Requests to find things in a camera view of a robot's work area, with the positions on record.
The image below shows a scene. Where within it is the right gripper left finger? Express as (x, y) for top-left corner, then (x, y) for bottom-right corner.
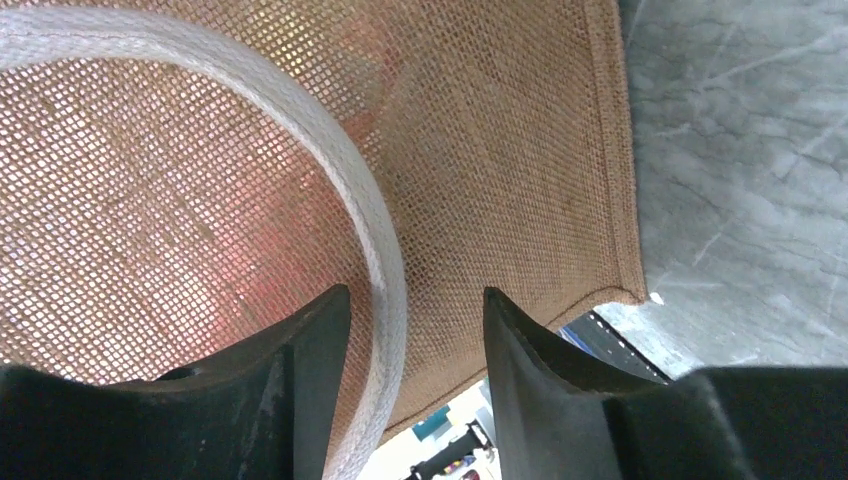
(1, 285), (351, 479)

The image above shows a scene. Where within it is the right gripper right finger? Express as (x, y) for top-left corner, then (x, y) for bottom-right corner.
(483, 287), (847, 479)

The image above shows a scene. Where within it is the brown burlap grocery bag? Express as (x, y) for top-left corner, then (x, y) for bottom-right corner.
(1, 1), (646, 479)

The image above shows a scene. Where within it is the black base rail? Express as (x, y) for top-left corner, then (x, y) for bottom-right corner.
(557, 311), (671, 384)

